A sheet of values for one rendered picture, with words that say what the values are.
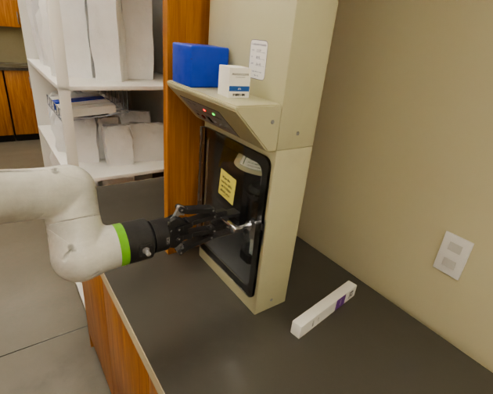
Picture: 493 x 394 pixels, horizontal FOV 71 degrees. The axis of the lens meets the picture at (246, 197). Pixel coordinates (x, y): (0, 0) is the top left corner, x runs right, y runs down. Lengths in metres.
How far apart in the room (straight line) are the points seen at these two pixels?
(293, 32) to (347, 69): 0.48
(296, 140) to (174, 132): 0.40
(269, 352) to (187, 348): 0.20
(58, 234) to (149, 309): 0.38
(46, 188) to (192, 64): 0.40
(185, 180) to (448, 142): 0.74
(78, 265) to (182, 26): 0.64
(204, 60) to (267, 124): 0.23
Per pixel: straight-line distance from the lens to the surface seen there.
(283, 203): 0.84
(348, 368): 0.95
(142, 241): 0.77
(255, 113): 0.70
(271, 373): 0.89
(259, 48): 0.81
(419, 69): 1.06
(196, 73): 0.85
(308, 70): 0.77
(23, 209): 0.68
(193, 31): 1.03
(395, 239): 1.14
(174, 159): 1.07
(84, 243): 0.73
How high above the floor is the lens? 1.63
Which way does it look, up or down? 25 degrees down
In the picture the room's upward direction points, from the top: 6 degrees clockwise
